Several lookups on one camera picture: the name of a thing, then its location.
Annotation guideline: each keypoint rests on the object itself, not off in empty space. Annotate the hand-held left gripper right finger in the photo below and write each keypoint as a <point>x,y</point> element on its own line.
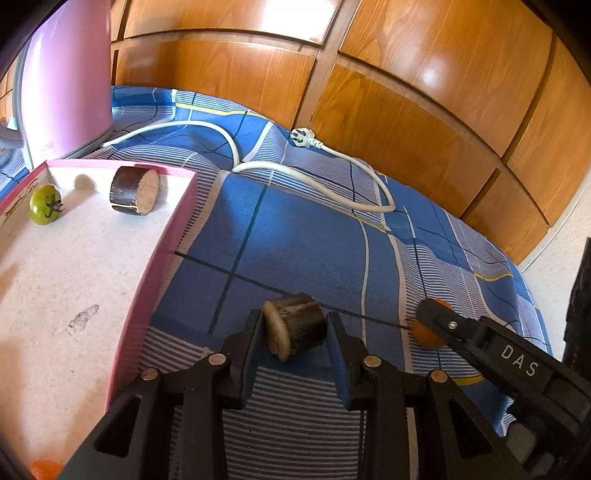
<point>337,355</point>

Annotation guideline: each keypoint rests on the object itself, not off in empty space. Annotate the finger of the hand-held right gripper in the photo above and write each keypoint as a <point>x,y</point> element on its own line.
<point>443,323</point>

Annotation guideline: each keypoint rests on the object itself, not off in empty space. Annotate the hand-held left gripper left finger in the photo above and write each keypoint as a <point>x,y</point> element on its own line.
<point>251,350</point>

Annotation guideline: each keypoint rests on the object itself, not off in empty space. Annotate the orange tangerine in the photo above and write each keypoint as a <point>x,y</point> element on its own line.
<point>425,339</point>

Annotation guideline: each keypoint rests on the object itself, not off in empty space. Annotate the dark sugarcane piece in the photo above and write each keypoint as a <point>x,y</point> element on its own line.
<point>129,191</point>
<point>300,323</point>

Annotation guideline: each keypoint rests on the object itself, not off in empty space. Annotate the pink cardboard box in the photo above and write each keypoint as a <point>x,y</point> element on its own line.
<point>69,277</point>

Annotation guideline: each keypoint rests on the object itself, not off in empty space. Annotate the orange carrot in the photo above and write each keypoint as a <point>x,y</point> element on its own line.
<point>45,470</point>

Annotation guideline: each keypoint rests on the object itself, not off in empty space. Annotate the blue plaid tablecloth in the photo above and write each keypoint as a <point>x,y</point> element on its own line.
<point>300,240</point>

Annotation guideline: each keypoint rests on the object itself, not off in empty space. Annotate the wooden panelled wardrobe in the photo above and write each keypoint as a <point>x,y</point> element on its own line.
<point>415,92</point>

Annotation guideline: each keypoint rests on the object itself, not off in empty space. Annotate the green tomato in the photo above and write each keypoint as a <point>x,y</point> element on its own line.
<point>44,205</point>

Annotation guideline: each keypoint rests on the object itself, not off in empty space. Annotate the pink electric kettle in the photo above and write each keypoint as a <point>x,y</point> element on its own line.
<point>69,83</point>

